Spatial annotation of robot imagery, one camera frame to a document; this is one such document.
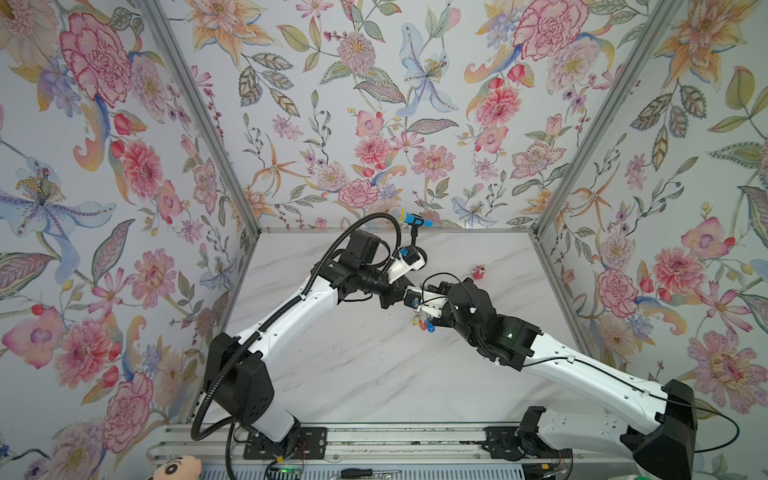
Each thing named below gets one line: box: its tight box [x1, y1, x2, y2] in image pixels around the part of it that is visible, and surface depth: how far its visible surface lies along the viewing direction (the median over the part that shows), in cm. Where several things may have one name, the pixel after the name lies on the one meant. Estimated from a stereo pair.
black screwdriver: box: [340, 468, 402, 479], surface depth 72 cm
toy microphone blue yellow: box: [389, 207, 434, 227], surface depth 97 cm
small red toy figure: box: [472, 264, 486, 281], surface depth 106 cm
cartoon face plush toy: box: [147, 456, 202, 480], surface depth 66 cm
